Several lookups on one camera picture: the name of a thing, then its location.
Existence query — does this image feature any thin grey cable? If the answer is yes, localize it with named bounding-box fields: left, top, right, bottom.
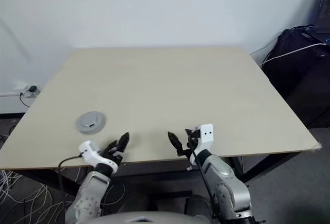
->
left=250, top=37, right=281, bottom=55

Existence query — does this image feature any black adapter cable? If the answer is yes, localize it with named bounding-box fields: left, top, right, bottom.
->
left=20, top=92, right=32, bottom=107

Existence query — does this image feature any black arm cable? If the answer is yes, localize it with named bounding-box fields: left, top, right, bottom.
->
left=57, top=153, right=84, bottom=211
left=197, top=161, right=220, bottom=219

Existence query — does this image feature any wall power socket plug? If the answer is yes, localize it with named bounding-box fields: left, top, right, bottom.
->
left=0, top=83, right=42, bottom=97

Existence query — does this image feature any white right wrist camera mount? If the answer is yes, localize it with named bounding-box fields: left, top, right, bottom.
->
left=189, top=123, right=214, bottom=164

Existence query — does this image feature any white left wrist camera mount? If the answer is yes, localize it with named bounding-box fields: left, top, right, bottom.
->
left=78, top=140, right=119, bottom=170

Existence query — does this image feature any black metal table frame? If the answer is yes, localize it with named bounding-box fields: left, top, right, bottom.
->
left=22, top=154, right=302, bottom=199

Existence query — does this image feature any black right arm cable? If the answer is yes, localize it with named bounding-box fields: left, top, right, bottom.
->
left=197, top=161, right=220, bottom=219

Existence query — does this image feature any black bag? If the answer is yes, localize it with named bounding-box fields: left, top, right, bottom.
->
left=261, top=28, right=330, bottom=129

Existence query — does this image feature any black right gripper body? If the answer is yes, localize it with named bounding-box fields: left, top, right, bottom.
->
left=176, top=129, right=201, bottom=158

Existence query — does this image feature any grey finned motor housing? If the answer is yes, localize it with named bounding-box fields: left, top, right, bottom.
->
left=75, top=110, right=108, bottom=135

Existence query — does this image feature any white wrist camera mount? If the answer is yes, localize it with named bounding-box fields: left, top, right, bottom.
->
left=189, top=123, right=214, bottom=164
left=78, top=140, right=119, bottom=170

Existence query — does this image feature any white floor cable bundle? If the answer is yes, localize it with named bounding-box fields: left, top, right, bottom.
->
left=0, top=168, right=78, bottom=224

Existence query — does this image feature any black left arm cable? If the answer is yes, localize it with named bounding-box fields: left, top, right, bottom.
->
left=57, top=153, right=84, bottom=211

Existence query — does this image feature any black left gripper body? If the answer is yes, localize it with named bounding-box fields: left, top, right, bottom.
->
left=100, top=143, right=124, bottom=164

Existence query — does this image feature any laptop screen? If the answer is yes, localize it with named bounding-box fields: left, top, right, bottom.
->
left=313, top=0, right=330, bottom=45

